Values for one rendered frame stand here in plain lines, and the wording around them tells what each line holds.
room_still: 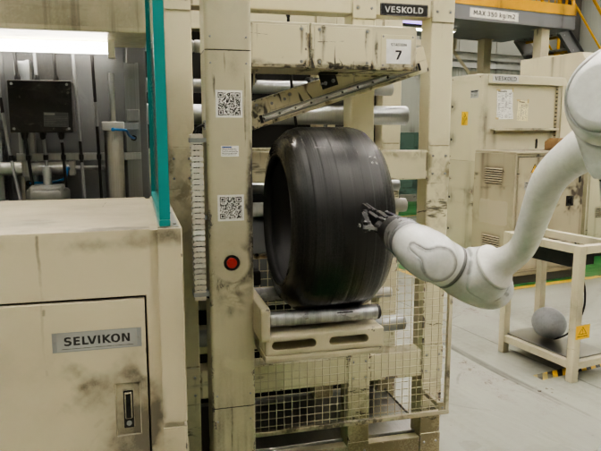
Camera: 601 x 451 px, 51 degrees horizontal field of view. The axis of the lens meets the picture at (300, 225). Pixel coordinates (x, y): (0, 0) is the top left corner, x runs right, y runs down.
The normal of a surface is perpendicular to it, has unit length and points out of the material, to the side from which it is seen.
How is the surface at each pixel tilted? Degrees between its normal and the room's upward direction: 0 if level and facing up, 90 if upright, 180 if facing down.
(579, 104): 84
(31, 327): 90
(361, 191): 68
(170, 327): 90
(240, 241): 90
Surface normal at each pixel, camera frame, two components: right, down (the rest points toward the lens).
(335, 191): 0.23, -0.24
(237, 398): 0.26, 0.15
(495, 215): -0.91, 0.07
